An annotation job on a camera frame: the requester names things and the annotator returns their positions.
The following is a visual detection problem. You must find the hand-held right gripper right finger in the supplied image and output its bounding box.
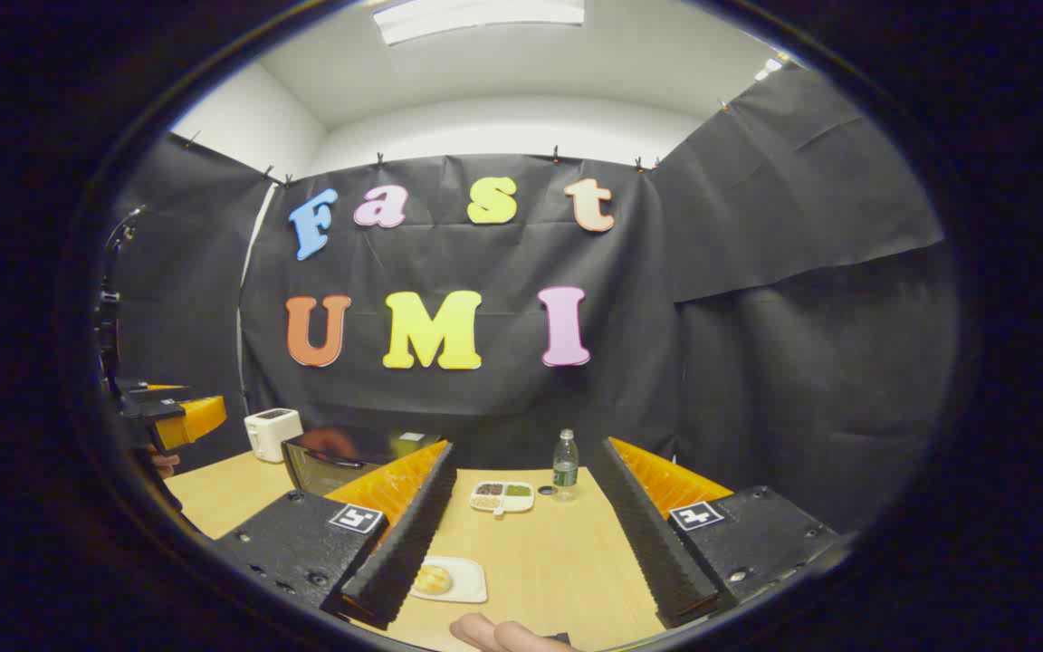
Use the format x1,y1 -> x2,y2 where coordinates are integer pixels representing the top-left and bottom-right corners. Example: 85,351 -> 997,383
589,437 -> 839,628

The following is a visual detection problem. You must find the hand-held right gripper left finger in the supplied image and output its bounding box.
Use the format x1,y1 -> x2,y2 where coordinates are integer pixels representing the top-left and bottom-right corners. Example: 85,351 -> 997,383
214,441 -> 457,630

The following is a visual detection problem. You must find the black electric oven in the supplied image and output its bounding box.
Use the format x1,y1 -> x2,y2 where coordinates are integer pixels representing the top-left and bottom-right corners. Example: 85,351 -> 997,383
281,426 -> 446,496

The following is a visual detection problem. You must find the white rectangular plate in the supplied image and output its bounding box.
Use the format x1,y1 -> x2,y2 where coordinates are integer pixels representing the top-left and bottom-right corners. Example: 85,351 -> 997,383
410,556 -> 489,605

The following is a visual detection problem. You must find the white toaster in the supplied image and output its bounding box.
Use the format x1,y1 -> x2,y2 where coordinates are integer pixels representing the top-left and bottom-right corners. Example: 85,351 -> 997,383
244,408 -> 304,464

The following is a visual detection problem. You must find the clear water bottle green label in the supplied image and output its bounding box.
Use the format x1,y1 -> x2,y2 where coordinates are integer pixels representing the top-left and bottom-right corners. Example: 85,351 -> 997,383
552,429 -> 579,501

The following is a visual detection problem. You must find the white divided snack tray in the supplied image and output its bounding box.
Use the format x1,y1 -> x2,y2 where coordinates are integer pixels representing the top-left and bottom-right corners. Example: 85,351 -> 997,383
470,481 -> 536,516

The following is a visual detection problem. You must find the black backdrop cloth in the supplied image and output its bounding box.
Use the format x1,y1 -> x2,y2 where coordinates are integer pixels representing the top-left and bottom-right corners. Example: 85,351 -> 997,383
110,63 -> 962,535

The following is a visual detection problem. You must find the long ceiling light panel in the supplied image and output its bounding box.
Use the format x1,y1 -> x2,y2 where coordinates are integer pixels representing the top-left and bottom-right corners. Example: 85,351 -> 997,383
372,0 -> 586,46

